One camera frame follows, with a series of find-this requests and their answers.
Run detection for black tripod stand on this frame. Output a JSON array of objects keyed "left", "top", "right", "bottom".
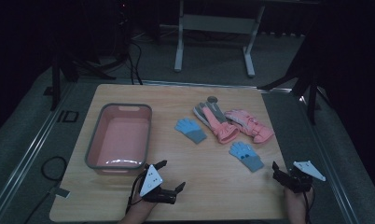
[
  {"left": 257, "top": 27, "right": 334, "bottom": 126},
  {"left": 43, "top": 50, "right": 118, "bottom": 112}
]

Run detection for metal floor rail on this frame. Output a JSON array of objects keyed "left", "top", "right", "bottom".
[
  {"left": 141, "top": 79, "right": 294, "bottom": 93},
  {"left": 0, "top": 82, "right": 76, "bottom": 223},
  {"left": 297, "top": 92, "right": 362, "bottom": 224}
]

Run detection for person's right hand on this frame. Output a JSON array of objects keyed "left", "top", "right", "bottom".
[{"left": 284, "top": 187, "right": 314, "bottom": 217}]

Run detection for black hanging cables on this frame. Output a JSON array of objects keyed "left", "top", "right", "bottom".
[{"left": 123, "top": 38, "right": 144, "bottom": 86}]

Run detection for black looped floor cable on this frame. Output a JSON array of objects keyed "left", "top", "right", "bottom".
[{"left": 40, "top": 155, "right": 69, "bottom": 183}]

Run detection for right hand-held gripper cable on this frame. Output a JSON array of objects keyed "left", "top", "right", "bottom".
[{"left": 302, "top": 186, "right": 316, "bottom": 224}]

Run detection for left hand-held gripper cable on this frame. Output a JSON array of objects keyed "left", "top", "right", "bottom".
[{"left": 125, "top": 169, "right": 150, "bottom": 214}]

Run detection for hand-held gripper cable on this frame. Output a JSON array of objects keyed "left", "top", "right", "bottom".
[
  {"left": 302, "top": 186, "right": 316, "bottom": 224},
  {"left": 125, "top": 169, "right": 150, "bottom": 214}
]

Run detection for plain blue knit glove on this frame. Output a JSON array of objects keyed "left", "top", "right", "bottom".
[{"left": 174, "top": 117, "right": 208, "bottom": 145}]

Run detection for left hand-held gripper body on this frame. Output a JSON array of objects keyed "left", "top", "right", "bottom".
[{"left": 138, "top": 163, "right": 179, "bottom": 205}]

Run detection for pink basin with grey rim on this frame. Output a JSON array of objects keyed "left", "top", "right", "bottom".
[{"left": 85, "top": 103, "right": 153, "bottom": 176}]

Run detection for person's left hand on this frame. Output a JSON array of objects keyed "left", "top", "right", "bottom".
[{"left": 127, "top": 193, "right": 160, "bottom": 219}]

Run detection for grey tape strip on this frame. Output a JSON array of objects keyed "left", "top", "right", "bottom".
[{"left": 48, "top": 186, "right": 72, "bottom": 200}]

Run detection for blue knit glove with dots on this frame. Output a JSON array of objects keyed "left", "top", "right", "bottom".
[{"left": 229, "top": 141, "right": 265, "bottom": 174}]

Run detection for pink and grey glove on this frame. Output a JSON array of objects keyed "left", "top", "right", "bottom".
[{"left": 193, "top": 96, "right": 241, "bottom": 146}]

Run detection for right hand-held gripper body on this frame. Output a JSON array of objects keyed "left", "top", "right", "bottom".
[{"left": 281, "top": 160, "right": 327, "bottom": 194}]

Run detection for white metal table frame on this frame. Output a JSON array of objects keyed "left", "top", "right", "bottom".
[{"left": 174, "top": 0, "right": 320, "bottom": 78}]

